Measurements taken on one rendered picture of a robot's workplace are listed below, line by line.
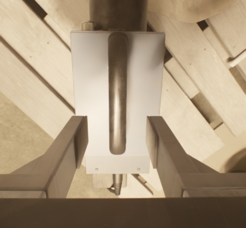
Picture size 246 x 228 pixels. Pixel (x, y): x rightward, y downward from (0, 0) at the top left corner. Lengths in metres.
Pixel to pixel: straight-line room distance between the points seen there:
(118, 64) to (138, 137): 0.14
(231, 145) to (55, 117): 0.71
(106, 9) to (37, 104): 0.37
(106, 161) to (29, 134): 0.50
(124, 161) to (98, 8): 0.29
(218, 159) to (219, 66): 0.45
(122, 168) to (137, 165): 0.03
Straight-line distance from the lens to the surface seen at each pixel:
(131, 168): 0.41
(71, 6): 0.55
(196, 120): 0.62
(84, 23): 0.29
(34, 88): 0.57
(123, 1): 0.30
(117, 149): 0.26
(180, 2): 0.53
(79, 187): 0.92
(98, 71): 0.28
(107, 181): 0.57
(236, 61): 0.61
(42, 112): 0.58
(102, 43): 0.27
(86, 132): 0.16
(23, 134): 0.84
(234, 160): 0.95
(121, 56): 0.22
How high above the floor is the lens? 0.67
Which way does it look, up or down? 73 degrees down
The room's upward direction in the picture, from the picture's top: 176 degrees clockwise
